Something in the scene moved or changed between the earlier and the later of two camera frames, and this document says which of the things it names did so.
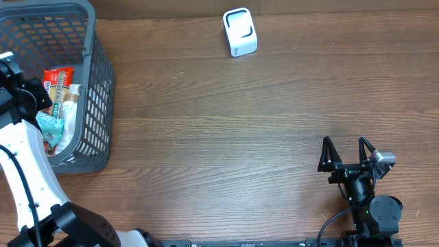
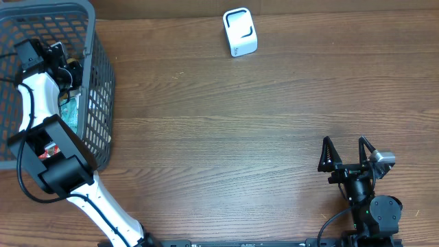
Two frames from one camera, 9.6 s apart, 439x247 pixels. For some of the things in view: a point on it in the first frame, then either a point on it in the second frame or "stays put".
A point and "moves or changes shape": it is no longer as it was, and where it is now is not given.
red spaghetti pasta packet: x=56 y=81 moves or changes shape
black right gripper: x=344 y=170 stays put
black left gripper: x=38 y=86 to x=76 y=86
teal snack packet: x=51 y=127 moves or changes shape
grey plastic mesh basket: x=66 y=33 stays put
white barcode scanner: x=241 y=31 stays put
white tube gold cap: x=66 y=138 to x=73 y=64
